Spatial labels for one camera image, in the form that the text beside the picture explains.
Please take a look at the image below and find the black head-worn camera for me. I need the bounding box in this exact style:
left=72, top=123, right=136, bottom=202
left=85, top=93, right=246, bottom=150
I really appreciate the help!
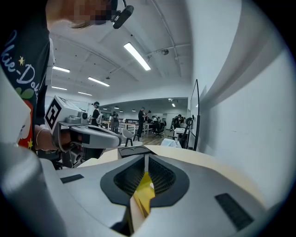
left=110, top=0, right=135, bottom=30

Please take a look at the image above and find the yellow item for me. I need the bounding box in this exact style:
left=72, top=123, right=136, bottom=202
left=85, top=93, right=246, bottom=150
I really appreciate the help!
left=133, top=171, right=156, bottom=218

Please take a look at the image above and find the black office chair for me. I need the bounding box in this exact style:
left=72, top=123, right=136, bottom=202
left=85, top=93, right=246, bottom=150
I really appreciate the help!
left=153, top=122, right=165, bottom=139

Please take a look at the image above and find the thin wrist bracelet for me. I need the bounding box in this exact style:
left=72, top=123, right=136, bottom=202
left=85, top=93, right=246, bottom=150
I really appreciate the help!
left=36, top=127, right=50, bottom=147

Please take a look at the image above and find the person's left hand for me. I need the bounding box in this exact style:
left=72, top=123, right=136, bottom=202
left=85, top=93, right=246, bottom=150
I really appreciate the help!
left=60, top=129, right=83, bottom=149

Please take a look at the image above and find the white work table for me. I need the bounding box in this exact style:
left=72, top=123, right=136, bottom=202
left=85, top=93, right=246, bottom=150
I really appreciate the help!
left=101, top=119, right=153, bottom=135

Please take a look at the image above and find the white ceiling pipe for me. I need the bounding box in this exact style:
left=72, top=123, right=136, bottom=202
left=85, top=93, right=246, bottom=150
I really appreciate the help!
left=148, top=0, right=192, bottom=78

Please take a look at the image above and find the black framed display screen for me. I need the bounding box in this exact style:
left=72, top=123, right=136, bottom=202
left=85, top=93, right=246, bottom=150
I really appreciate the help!
left=190, top=79, right=201, bottom=151

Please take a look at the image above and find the person's head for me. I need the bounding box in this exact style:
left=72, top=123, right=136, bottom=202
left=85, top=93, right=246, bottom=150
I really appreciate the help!
left=45, top=0, right=119, bottom=30

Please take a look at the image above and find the black moulded tray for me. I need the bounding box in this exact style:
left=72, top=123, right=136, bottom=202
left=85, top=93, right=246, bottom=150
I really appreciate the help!
left=117, top=145, right=152, bottom=159

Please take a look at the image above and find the person's left forearm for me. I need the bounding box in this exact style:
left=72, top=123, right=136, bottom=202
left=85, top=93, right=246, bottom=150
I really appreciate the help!
left=34, top=124, right=58, bottom=151

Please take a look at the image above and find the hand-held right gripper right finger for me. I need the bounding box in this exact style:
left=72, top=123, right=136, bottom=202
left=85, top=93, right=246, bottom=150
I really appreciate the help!
left=132, top=154, right=275, bottom=237

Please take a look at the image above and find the white cloth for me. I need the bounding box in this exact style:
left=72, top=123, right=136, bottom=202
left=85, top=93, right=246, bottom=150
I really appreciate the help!
left=160, top=138, right=183, bottom=149

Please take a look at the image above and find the white shell chair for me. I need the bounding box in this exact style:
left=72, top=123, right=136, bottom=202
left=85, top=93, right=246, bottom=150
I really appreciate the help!
left=121, top=128, right=135, bottom=147

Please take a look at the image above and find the black floor stand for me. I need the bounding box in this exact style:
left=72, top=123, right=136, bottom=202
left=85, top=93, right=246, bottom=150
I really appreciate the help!
left=179, top=116, right=194, bottom=149

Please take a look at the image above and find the person's black printed t-shirt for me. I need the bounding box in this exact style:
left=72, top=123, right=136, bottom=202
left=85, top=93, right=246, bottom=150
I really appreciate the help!
left=0, top=0, right=56, bottom=152

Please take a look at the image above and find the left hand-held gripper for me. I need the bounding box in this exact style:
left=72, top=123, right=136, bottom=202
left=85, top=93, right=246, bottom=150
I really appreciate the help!
left=43, top=95, right=123, bottom=169

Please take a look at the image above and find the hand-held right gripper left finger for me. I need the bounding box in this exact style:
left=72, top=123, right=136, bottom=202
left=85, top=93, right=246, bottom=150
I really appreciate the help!
left=39, top=154, right=146, bottom=237

